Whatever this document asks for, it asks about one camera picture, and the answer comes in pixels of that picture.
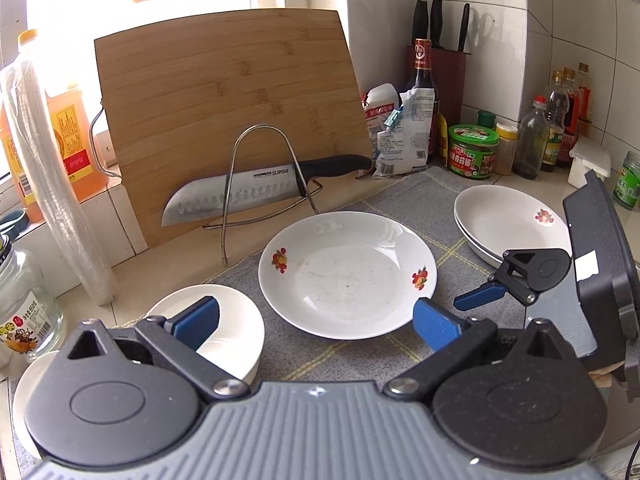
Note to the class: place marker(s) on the green lidded sauce jar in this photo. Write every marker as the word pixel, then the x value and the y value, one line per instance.
pixel 472 155

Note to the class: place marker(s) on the yellow lidded spice jar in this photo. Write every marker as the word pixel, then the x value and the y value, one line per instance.
pixel 506 150

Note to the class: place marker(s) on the grey teal checked towel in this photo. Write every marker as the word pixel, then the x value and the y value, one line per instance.
pixel 410 200

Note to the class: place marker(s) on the bamboo cutting board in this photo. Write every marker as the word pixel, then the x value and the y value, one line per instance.
pixel 225 85

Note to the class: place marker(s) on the small green capped jar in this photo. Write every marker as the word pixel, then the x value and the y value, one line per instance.
pixel 486 119

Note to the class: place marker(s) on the white red seasoning bag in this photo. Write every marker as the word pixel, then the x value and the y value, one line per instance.
pixel 377 110

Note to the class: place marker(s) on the tall plastic wrap roll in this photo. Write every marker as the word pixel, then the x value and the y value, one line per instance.
pixel 65 210

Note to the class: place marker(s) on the white blue seasoning bag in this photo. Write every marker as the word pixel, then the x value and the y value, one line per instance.
pixel 407 145

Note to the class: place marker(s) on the grey bottle red cap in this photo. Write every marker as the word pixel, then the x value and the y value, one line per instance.
pixel 530 145

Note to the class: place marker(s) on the white plate red flowers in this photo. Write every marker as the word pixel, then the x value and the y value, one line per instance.
pixel 345 275
pixel 484 258
pixel 505 220

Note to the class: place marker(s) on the dark red knife block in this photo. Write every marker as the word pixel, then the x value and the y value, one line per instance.
pixel 450 80

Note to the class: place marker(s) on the dark blue round lid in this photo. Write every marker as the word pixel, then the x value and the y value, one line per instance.
pixel 10 222

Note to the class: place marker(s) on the white bowl pink flowers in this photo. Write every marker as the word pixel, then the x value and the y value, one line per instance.
pixel 21 400
pixel 237 320

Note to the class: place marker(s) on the glass jar yellow green lid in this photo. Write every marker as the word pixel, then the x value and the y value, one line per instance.
pixel 25 310

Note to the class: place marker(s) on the white plastic box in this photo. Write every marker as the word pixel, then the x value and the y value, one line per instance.
pixel 587 162

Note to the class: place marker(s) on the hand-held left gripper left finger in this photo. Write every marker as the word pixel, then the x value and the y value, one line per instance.
pixel 195 320

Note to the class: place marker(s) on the green labelled glass jar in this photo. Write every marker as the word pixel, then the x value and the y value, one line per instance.
pixel 627 185

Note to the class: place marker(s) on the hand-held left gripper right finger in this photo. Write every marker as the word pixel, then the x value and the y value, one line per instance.
pixel 435 322

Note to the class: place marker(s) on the dark soy sauce bottle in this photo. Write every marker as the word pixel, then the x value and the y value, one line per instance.
pixel 422 80

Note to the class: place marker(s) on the bottle green yellow label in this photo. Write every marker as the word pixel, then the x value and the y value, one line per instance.
pixel 555 125

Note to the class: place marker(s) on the blue bag clip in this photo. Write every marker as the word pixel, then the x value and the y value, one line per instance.
pixel 394 119

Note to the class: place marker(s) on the red labelled sauce bottle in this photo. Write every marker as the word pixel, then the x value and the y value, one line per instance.
pixel 572 115
pixel 585 100

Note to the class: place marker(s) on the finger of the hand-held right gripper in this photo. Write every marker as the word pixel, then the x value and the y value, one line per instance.
pixel 480 297

